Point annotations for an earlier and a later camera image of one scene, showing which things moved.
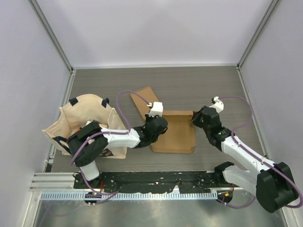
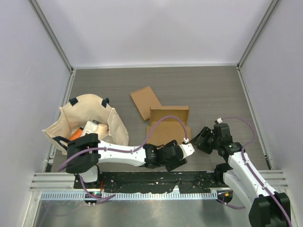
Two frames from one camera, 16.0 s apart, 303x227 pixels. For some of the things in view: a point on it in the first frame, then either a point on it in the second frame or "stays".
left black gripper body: x=148 y=119 → x=170 y=166
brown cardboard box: x=148 y=95 stays
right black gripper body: x=197 y=120 → x=209 y=142
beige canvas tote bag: x=76 y=112 stays
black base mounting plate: x=196 y=182 stays
